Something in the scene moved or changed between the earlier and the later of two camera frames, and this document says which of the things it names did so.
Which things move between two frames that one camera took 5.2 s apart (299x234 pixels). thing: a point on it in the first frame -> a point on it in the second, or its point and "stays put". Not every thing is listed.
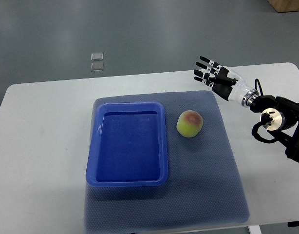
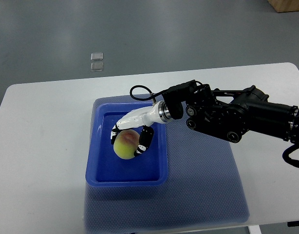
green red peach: x=189 y=123 -> x=125 y=143
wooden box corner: x=285 y=6 stays put
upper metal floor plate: x=97 y=56 stays put
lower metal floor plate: x=97 y=67 stays put
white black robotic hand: x=225 y=82 -> x=142 y=117
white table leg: x=254 y=229 stays put
